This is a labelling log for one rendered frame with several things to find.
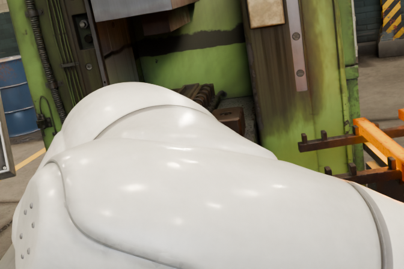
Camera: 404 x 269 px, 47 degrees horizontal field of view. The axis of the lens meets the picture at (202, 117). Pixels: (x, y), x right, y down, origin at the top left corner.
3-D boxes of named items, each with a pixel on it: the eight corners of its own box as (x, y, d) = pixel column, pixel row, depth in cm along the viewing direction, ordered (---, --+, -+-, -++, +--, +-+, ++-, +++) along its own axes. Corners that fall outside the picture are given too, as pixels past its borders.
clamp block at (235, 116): (243, 142, 119) (239, 117, 117) (210, 145, 121) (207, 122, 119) (246, 127, 130) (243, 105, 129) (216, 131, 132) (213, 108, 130)
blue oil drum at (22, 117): (30, 136, 538) (9, 60, 515) (-11, 139, 556) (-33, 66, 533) (58, 120, 592) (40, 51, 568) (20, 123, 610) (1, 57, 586)
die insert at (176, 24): (171, 32, 124) (166, 9, 122) (143, 36, 125) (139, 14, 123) (190, 21, 152) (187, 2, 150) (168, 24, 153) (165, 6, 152)
